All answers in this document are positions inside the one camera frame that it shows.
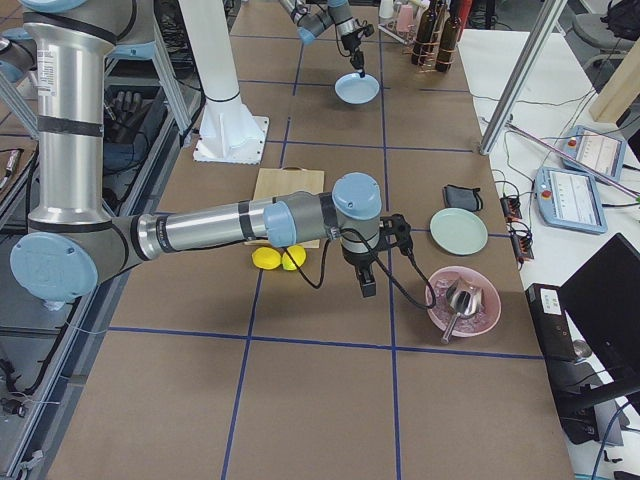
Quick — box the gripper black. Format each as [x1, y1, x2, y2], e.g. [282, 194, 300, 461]
[341, 28, 365, 78]
[341, 234, 380, 298]

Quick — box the light blue plate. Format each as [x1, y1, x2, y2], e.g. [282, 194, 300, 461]
[334, 73, 380, 105]

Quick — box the light green plate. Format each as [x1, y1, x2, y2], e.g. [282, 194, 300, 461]
[429, 208, 488, 256]

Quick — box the yellow lemon upper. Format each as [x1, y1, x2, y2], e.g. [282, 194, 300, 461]
[281, 245, 307, 271]

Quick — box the yellow lemon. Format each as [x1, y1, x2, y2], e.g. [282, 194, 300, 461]
[281, 245, 307, 271]
[251, 247, 282, 270]

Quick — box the pink bowl with ice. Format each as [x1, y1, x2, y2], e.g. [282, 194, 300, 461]
[428, 266, 501, 338]

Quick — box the dark wine bottle right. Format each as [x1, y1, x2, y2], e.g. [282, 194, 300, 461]
[435, 1, 461, 73]

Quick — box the yellow lemon lower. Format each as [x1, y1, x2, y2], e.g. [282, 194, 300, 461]
[251, 247, 282, 270]

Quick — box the metal ice scoop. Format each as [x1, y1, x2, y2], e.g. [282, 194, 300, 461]
[441, 277, 483, 344]

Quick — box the grey folded cloth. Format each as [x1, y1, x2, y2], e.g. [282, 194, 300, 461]
[443, 184, 484, 212]

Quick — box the wooden cutting board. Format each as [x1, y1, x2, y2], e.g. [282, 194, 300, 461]
[238, 168, 328, 248]

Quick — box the orange black power strip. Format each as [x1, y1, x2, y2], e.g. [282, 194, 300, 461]
[500, 195, 534, 267]

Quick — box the black computer box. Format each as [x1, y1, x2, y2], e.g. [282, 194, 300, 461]
[525, 283, 592, 363]

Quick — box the teach pendant near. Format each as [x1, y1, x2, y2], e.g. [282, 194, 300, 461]
[534, 167, 608, 235]

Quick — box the teach pendant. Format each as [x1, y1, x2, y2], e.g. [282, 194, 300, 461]
[534, 167, 608, 235]
[560, 125, 627, 181]

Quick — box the black computer monitor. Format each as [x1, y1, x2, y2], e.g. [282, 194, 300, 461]
[559, 233, 640, 380]

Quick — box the teach pendant far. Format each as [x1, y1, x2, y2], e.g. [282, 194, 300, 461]
[560, 125, 627, 181]

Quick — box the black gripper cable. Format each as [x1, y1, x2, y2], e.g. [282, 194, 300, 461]
[287, 227, 436, 309]

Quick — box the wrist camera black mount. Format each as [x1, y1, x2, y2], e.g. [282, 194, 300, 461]
[380, 213, 413, 257]

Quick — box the copper wire bottle rack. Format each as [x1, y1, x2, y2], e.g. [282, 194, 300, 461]
[411, 1, 461, 73]

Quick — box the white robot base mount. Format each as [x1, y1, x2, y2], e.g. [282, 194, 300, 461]
[179, 0, 269, 165]

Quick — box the aluminium frame post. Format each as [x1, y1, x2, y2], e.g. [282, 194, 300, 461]
[479, 0, 567, 155]

